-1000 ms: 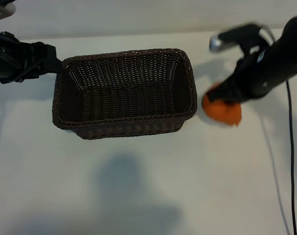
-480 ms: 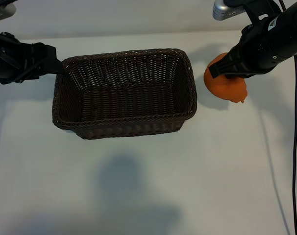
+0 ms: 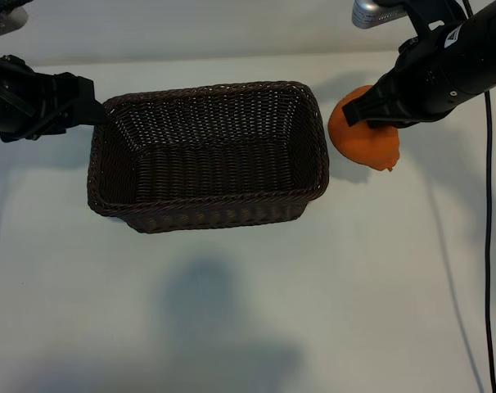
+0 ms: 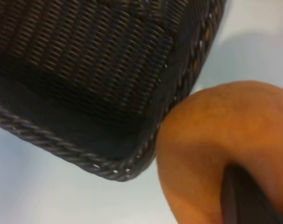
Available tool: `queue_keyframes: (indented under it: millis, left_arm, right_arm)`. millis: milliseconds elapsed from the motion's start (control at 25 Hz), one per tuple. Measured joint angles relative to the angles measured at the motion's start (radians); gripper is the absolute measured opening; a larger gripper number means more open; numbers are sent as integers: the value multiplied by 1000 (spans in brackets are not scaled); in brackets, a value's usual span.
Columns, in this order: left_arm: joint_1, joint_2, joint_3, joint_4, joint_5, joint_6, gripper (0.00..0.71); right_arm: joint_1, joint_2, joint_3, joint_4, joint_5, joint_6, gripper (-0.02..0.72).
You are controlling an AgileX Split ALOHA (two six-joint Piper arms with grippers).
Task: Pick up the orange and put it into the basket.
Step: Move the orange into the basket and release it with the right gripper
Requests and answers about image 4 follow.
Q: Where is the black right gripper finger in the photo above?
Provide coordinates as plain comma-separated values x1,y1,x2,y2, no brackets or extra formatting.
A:
221,164,283,224

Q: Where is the dark brown wicker basket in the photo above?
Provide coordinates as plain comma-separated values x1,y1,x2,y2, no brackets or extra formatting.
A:
0,0,227,182

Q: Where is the orange fruit with stem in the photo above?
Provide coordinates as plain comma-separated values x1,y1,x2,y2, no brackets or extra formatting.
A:
156,80,283,224

